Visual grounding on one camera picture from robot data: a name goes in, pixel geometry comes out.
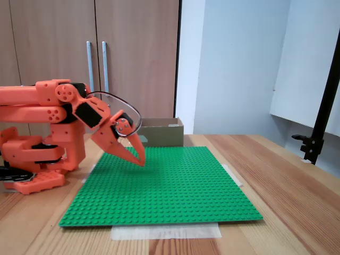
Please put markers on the masking tape on box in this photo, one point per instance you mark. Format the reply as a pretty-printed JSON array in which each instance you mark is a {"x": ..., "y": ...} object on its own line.
[
  {"x": 144, "y": 138},
  {"x": 173, "y": 125}
]

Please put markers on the open cardboard box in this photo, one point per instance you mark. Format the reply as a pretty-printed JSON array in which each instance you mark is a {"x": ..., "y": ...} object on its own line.
[{"x": 164, "y": 135}]

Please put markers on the green lego baseplate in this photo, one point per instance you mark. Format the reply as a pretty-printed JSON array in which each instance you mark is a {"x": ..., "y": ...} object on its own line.
[{"x": 159, "y": 191}]

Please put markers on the masking tape strip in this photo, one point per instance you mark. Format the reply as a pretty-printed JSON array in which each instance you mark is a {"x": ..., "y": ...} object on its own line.
[
  {"x": 89, "y": 174},
  {"x": 306, "y": 161},
  {"x": 233, "y": 176},
  {"x": 164, "y": 231}
]

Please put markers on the wooden cabinet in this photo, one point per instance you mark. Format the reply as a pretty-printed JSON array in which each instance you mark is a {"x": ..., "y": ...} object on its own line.
[{"x": 146, "y": 66}]

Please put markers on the black stand with clamp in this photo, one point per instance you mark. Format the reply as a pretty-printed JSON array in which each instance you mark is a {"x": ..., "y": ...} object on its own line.
[{"x": 310, "y": 147}]

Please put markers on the white wall board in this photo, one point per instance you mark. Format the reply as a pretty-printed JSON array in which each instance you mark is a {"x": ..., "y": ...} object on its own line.
[{"x": 300, "y": 79}]

